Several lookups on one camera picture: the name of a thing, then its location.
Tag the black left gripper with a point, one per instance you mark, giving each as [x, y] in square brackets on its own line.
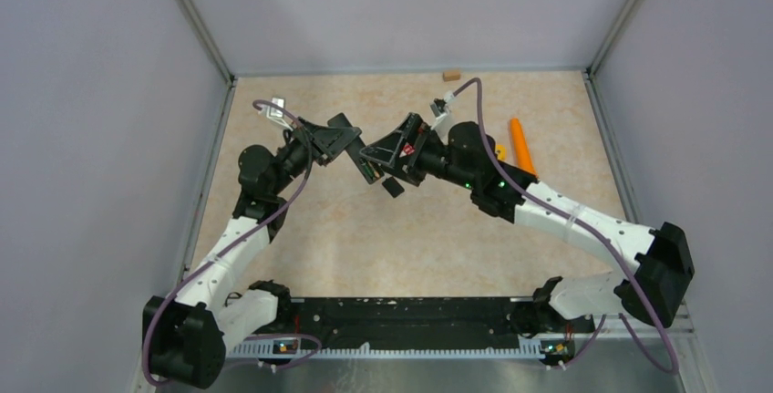
[321, 141]

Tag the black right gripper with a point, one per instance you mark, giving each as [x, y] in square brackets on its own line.
[387, 149]

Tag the white remote control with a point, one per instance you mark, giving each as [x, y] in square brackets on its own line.
[409, 150]

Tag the dark green AAA battery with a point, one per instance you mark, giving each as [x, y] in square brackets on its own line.
[368, 172]

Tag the black battery cover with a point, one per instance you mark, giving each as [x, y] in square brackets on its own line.
[393, 187]

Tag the black remote control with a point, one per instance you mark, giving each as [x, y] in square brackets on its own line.
[353, 150]

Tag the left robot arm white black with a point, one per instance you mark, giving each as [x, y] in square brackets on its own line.
[188, 333]

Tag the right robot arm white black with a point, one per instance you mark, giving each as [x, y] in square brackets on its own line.
[651, 268]

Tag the small wooden block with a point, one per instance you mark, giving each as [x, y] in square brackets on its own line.
[451, 75]

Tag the red yellow toy piece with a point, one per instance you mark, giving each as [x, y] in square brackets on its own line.
[500, 152]

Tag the orange toy carrot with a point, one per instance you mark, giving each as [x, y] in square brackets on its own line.
[520, 147]

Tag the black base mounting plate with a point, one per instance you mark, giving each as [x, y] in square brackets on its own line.
[421, 323]

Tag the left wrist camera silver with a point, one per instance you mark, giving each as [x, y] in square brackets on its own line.
[274, 112]

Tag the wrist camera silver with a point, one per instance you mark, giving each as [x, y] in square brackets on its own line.
[443, 116]
[274, 112]

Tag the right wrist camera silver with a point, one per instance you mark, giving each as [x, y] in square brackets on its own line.
[443, 116]

